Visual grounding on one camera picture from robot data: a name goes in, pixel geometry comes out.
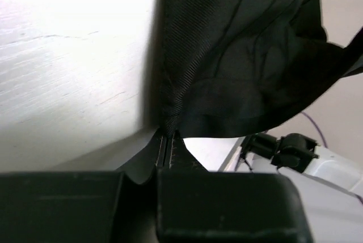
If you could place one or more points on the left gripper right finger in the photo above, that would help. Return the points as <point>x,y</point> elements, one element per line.
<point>196,205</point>

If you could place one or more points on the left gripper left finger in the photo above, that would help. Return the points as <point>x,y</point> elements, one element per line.
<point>84,206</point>

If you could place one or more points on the black skirt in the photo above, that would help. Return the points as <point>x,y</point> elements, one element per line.
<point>230,68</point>

